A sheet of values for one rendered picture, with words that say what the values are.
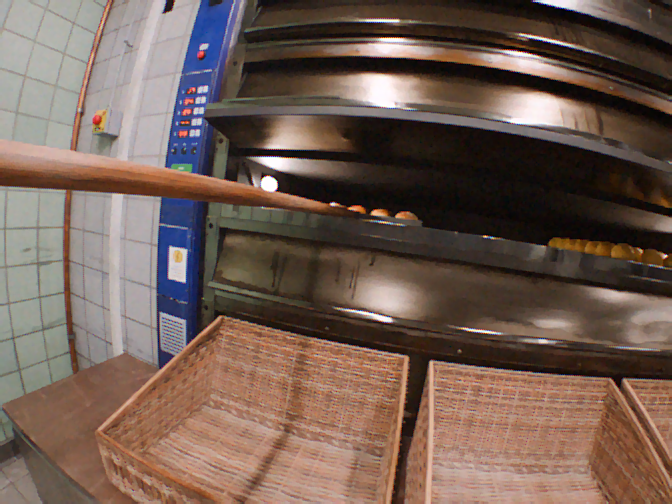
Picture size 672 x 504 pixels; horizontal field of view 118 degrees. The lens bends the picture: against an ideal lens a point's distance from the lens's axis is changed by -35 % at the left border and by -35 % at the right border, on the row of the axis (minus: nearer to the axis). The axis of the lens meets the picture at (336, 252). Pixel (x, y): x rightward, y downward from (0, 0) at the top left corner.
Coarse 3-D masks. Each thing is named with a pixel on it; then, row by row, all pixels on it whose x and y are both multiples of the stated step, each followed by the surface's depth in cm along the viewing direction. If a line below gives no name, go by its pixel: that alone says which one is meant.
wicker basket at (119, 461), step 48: (240, 336) 84; (288, 336) 82; (192, 384) 74; (240, 384) 82; (288, 384) 79; (336, 384) 77; (384, 384) 74; (96, 432) 43; (144, 432) 56; (192, 432) 68; (240, 432) 72; (288, 432) 76; (336, 432) 75; (144, 480) 41; (192, 480) 52; (240, 480) 56; (288, 480) 58; (336, 480) 60; (384, 480) 50
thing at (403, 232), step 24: (240, 216) 86; (264, 216) 85; (288, 216) 83; (312, 216) 81; (336, 216) 80; (408, 240) 76; (432, 240) 74; (456, 240) 73; (480, 240) 72; (504, 240) 70; (576, 264) 66; (600, 264) 64; (624, 264) 62; (648, 264) 60
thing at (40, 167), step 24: (0, 144) 11; (24, 144) 13; (0, 168) 12; (24, 168) 13; (48, 168) 15; (72, 168) 17; (96, 168) 19; (120, 168) 21; (144, 168) 24; (120, 192) 22; (144, 192) 25; (168, 192) 27; (192, 192) 31; (216, 192) 35; (240, 192) 40; (264, 192) 47
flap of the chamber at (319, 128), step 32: (224, 128) 76; (256, 128) 75; (288, 128) 73; (320, 128) 70; (352, 128) 68; (384, 128) 65; (416, 128) 62; (448, 128) 59; (480, 128) 56; (512, 128) 55; (448, 160) 75; (480, 160) 70; (512, 160) 66; (544, 160) 61; (576, 160) 56; (608, 160) 51; (640, 160) 47; (640, 192) 59
